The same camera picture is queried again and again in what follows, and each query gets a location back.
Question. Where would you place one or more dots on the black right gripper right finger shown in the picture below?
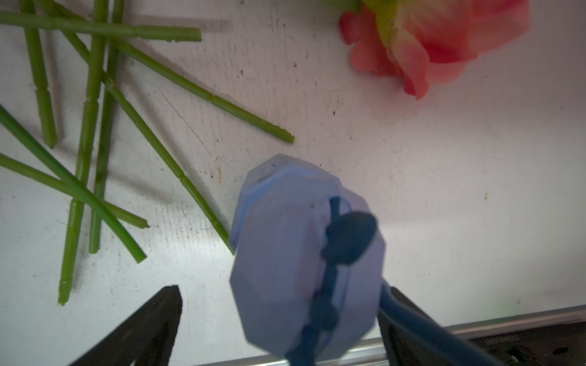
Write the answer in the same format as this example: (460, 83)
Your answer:
(411, 337)

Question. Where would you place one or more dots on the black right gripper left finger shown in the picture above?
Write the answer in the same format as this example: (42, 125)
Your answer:
(146, 337)

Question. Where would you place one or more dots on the blue desk lamp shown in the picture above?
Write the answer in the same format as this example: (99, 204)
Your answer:
(307, 272)

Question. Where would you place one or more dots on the pink rose right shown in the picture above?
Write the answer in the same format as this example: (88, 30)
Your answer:
(426, 42)

